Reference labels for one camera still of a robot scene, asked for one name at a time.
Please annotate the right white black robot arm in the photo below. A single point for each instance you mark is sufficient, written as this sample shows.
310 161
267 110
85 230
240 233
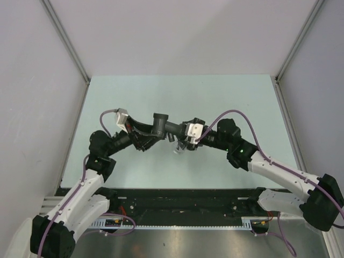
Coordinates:
318 199

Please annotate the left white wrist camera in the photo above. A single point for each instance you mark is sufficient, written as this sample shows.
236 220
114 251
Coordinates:
121 118

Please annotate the left aluminium frame post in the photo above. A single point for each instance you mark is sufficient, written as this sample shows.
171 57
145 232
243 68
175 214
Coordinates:
65 39

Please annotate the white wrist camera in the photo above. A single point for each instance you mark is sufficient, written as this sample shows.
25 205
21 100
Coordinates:
195 133
121 118

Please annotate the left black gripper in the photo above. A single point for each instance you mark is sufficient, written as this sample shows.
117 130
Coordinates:
141 141

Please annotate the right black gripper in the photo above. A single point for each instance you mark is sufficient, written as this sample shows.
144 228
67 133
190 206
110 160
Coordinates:
192 147

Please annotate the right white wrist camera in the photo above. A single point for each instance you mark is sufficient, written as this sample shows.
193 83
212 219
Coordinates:
195 133

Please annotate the clear plastic threaded connector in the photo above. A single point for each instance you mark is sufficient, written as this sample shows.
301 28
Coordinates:
178 147

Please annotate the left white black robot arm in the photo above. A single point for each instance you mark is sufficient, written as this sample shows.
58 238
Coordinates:
57 233

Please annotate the right aluminium frame post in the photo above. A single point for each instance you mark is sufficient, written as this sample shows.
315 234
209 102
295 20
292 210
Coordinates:
310 19

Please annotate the dark grey pipe fitting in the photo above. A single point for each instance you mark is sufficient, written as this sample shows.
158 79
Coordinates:
168 127

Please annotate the aluminium frame post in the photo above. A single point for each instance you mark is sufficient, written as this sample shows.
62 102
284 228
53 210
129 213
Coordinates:
310 19
65 39

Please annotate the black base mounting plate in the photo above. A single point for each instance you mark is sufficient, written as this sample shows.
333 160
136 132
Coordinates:
188 207

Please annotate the white slotted cable duct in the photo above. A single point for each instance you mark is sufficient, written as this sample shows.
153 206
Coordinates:
100 224

